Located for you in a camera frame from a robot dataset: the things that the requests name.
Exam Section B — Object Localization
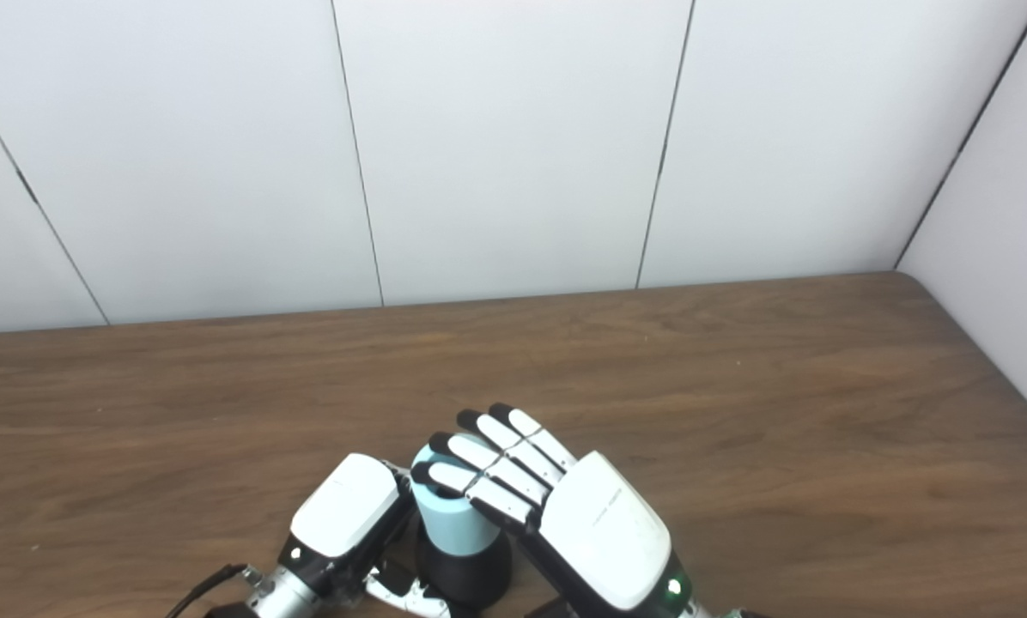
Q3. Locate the black flared nozzle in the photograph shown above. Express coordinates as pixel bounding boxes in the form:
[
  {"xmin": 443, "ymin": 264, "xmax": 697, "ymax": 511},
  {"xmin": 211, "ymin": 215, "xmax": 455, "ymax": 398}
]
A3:
[{"xmin": 416, "ymin": 530, "xmax": 513, "ymax": 610}]

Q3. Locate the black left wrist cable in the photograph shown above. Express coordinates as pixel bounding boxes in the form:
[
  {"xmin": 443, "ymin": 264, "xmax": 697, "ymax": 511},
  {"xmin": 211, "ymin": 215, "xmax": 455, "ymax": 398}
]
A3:
[{"xmin": 166, "ymin": 563, "xmax": 261, "ymax": 618}]

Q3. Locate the light-blue hose piece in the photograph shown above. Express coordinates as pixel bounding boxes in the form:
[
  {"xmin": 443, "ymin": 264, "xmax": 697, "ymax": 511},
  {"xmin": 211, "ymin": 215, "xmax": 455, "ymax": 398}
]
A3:
[{"xmin": 411, "ymin": 444, "xmax": 501, "ymax": 556}]

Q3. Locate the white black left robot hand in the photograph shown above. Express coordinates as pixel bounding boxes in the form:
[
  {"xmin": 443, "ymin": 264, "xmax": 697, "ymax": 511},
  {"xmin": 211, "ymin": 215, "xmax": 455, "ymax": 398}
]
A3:
[{"xmin": 276, "ymin": 453, "xmax": 454, "ymax": 618}]

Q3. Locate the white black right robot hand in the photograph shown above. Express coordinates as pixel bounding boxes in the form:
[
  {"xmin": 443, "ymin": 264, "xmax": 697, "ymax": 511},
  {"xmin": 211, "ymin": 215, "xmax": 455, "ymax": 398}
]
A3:
[{"xmin": 410, "ymin": 403, "xmax": 693, "ymax": 618}]

